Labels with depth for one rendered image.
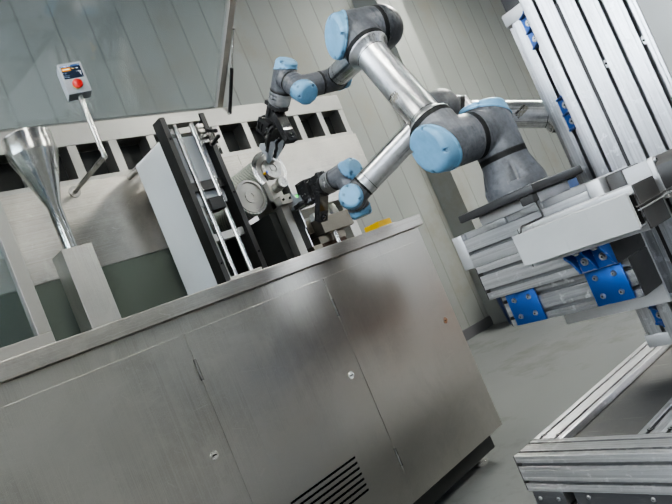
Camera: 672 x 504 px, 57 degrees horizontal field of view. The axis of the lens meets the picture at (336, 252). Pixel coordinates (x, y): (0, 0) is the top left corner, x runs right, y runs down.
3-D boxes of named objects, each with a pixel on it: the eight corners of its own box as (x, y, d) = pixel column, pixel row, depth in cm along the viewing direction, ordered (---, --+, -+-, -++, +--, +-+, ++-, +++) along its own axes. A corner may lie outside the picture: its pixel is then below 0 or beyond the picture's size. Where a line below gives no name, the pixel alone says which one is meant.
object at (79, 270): (90, 340, 167) (14, 149, 170) (74, 350, 177) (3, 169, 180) (137, 323, 177) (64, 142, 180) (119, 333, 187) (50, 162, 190)
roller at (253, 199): (244, 215, 207) (231, 183, 208) (209, 239, 226) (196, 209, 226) (271, 208, 216) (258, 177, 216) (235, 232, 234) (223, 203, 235)
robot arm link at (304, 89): (328, 78, 194) (310, 65, 200) (297, 85, 189) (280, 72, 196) (328, 101, 199) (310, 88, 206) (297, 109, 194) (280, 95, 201)
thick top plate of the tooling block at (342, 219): (325, 232, 223) (318, 217, 224) (265, 264, 252) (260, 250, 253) (354, 223, 234) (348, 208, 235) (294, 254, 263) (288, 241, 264)
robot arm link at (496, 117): (535, 138, 147) (512, 86, 147) (494, 152, 141) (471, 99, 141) (503, 156, 157) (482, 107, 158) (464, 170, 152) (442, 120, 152)
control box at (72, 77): (68, 92, 182) (56, 61, 182) (68, 102, 188) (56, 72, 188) (92, 87, 185) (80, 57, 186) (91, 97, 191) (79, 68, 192)
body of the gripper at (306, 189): (308, 182, 223) (328, 169, 214) (317, 204, 222) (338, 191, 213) (292, 186, 217) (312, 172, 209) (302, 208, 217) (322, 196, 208)
